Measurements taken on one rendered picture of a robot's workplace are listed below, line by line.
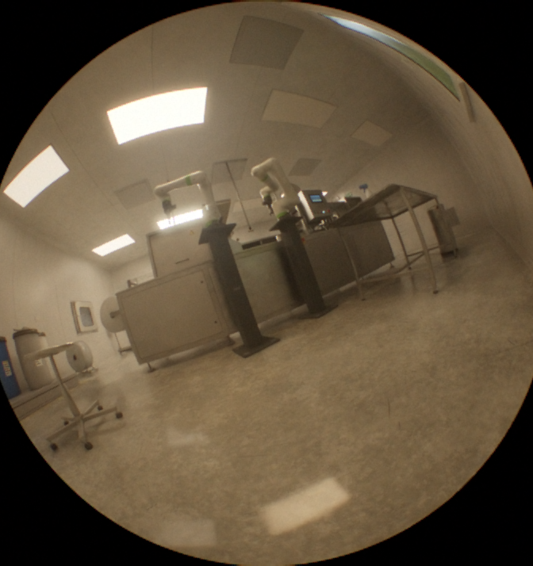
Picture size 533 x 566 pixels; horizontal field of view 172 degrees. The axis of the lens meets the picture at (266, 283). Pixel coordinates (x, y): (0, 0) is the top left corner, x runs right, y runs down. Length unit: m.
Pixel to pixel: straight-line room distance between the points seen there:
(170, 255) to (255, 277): 0.91
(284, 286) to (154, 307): 1.24
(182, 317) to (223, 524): 1.49
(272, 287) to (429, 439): 1.60
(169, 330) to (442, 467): 1.74
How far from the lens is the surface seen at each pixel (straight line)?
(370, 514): 0.40
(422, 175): 5.06
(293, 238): 1.64
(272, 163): 1.70
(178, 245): 1.93
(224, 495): 0.49
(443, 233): 2.65
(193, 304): 1.60
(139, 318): 1.74
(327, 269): 2.04
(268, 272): 1.70
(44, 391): 2.48
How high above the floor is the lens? 0.39
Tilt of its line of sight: 1 degrees up
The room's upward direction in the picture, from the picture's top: 20 degrees counter-clockwise
